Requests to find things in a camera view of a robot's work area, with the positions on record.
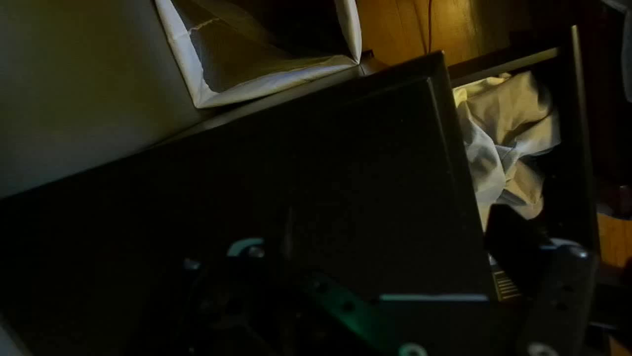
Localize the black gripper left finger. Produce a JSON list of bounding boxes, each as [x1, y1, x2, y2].
[[175, 203, 428, 356]]

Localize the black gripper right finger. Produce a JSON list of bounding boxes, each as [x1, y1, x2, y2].
[[515, 235, 598, 356]]

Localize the grey white shirt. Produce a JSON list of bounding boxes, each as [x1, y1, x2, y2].
[[452, 69, 562, 233]]

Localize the black dresser drawer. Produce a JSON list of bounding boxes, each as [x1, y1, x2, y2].
[[448, 25, 602, 308]]

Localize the dark desk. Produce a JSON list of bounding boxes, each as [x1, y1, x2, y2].
[[0, 49, 497, 356]]

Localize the white open box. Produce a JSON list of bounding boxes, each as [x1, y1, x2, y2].
[[151, 0, 365, 110]]

